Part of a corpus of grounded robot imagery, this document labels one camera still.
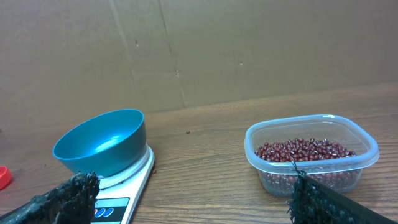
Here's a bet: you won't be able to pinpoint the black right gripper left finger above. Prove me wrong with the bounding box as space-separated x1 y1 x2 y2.
1 172 100 224

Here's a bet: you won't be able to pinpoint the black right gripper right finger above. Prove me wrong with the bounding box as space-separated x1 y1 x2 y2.
287 161 397 224

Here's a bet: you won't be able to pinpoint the red measuring scoop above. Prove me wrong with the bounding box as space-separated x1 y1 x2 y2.
0 166 12 190

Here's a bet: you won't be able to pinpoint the white digital kitchen scale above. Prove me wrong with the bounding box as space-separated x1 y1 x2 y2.
91 146 155 224

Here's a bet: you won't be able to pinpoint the teal plastic bowl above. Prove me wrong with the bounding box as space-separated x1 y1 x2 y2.
53 109 146 177

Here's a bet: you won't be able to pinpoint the red adzuki beans in container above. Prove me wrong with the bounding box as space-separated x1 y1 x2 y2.
255 138 361 194

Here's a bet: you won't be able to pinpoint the clear plastic food container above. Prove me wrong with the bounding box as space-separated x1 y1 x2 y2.
244 114 380 197

